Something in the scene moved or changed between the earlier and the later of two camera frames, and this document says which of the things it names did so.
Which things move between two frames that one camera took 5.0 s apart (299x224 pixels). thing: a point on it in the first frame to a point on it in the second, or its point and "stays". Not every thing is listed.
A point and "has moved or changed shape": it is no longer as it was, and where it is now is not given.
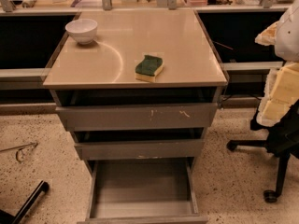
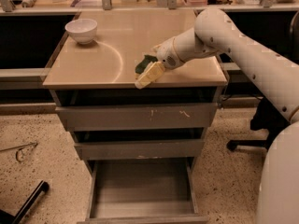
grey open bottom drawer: [143, 190] stays
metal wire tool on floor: [19, 147] stays
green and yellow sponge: [148, 68] has moved or changed shape
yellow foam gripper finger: [268, 35] to [167, 54]
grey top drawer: [160, 116] stays
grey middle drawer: [159, 148] stays
